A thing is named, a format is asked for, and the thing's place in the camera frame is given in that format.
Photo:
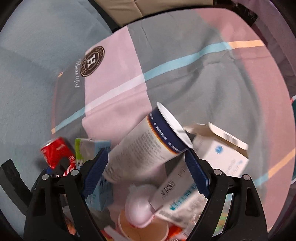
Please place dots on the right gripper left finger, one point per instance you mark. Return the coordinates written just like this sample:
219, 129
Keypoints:
45, 218

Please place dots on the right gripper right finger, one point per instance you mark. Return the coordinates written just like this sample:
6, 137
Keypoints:
233, 210

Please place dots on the white medicine box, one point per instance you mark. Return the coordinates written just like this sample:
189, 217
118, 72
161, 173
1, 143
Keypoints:
178, 199

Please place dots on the white cup blue rim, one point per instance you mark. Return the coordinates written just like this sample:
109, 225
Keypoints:
141, 155

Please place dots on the blue green milk carton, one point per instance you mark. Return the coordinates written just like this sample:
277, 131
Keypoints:
92, 158

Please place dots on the red drink can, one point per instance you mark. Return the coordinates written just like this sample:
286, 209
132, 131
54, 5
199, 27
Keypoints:
59, 156

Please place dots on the orange paper cup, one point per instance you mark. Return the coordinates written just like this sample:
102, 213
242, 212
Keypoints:
157, 230

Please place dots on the white pink plastic lid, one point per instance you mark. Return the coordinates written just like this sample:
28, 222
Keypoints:
138, 210

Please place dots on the pink grey checked bedsheet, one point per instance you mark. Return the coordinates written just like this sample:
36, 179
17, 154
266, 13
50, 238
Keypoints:
205, 65

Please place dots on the beige armchair orange cushion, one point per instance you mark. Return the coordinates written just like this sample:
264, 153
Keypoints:
126, 11

